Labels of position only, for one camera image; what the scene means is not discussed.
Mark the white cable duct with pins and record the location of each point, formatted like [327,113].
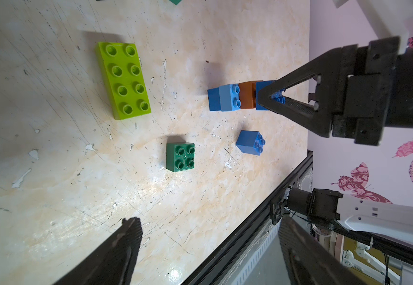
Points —
[257,250]

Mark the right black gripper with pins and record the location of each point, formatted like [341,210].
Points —
[377,92]

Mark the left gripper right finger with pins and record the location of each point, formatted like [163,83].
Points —
[307,262]

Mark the dark green square lego brick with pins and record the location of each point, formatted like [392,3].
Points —
[180,157]

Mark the light blue long lego brick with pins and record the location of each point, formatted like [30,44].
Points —
[229,97]

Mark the dark green long lego brick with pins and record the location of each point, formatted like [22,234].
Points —
[175,2]

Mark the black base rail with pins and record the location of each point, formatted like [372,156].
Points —
[215,266]

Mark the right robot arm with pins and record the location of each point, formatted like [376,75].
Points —
[387,227]

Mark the orange brown lego brick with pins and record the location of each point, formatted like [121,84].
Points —
[247,94]

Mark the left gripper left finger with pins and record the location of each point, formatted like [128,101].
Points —
[113,262]

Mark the blue square lego brick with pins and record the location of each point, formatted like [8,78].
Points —
[214,99]

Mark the lime green long lego brick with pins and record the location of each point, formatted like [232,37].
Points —
[123,79]

